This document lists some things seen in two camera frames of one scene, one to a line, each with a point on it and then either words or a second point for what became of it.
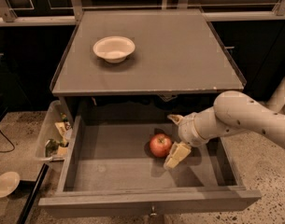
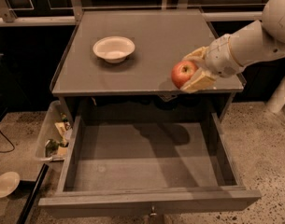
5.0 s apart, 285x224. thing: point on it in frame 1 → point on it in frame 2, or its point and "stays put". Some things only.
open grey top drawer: [115, 168] stays put
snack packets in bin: [54, 148] stays put
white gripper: [188, 130] → [221, 57]
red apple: [160, 145] → [182, 72]
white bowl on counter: [115, 49] stays put
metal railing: [1, 14] stays put
